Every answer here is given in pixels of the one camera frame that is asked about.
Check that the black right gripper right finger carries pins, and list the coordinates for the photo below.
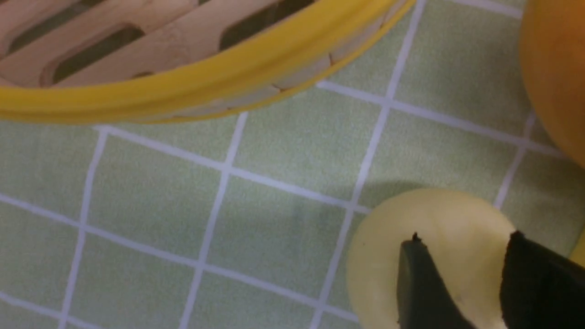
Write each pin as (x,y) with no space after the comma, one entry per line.
(540,288)

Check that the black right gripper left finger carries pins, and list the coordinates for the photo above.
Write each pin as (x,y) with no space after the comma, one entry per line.
(423,301)

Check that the yellow bun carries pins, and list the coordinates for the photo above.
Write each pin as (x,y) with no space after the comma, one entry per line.
(466,237)

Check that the yellow-rimmed bamboo steamer tray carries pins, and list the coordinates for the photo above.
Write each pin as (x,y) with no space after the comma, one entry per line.
(151,61)

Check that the yellow cube block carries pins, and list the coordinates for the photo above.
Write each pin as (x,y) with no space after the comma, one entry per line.
(578,253)

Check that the green checkered tablecloth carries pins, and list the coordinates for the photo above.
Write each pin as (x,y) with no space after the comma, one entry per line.
(244,222)

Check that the orange toy mango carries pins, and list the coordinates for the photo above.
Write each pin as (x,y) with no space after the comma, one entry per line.
(552,58)

